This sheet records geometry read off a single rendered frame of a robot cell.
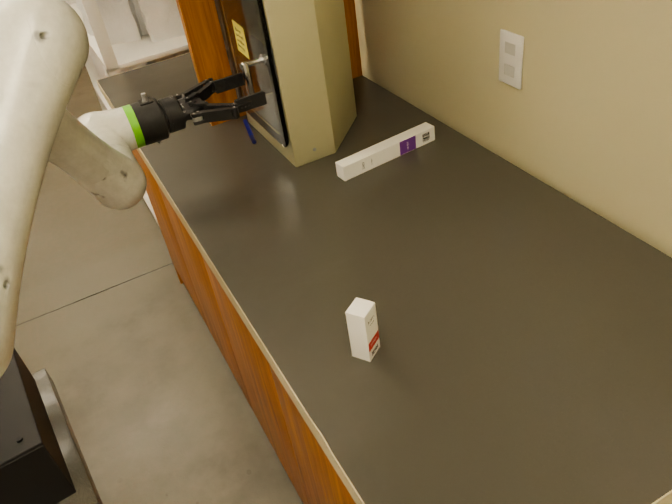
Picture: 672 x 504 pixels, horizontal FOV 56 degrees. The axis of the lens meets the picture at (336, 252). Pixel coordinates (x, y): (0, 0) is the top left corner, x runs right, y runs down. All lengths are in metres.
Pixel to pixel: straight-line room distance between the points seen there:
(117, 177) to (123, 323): 1.54
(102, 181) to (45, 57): 0.42
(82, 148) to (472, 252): 0.73
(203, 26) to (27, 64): 0.93
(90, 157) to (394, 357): 0.64
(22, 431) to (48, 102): 0.43
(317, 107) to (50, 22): 0.76
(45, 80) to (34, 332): 2.12
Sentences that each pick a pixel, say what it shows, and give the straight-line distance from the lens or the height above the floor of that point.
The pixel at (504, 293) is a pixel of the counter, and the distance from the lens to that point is 1.14.
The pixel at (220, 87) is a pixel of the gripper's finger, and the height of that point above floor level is 1.14.
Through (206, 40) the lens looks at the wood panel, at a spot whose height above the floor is 1.17.
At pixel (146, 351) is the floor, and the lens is 2.59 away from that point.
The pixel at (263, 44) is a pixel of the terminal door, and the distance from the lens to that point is 1.44.
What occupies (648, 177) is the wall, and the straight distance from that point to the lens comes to 1.28.
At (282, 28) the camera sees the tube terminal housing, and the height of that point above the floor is 1.27.
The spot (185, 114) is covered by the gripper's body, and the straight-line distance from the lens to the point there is 1.42.
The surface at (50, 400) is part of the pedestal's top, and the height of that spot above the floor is 0.94.
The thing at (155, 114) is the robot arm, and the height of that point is 1.17.
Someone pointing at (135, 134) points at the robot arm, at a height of 1.15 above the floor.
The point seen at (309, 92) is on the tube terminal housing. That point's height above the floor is 1.11.
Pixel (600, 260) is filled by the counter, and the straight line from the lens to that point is 1.23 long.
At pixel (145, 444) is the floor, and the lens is 2.29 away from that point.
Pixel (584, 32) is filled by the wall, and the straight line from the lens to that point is 1.29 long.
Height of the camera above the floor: 1.71
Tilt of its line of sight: 38 degrees down
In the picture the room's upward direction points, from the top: 9 degrees counter-clockwise
